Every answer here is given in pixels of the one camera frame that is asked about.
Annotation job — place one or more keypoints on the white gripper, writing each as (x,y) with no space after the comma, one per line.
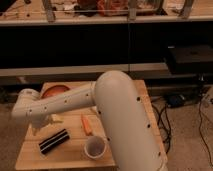
(38,124)

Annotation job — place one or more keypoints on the orange pepper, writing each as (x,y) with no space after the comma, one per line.
(86,125)

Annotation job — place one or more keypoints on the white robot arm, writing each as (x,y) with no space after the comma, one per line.
(122,114)

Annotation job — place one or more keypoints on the white ceramic cup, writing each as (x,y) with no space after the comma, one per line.
(95,147)

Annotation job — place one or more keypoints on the orange wooden bowl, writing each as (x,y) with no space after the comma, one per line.
(54,90)

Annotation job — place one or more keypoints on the wooden shelf bench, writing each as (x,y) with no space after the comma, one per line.
(33,49)

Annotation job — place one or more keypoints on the black box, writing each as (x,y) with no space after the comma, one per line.
(190,59)

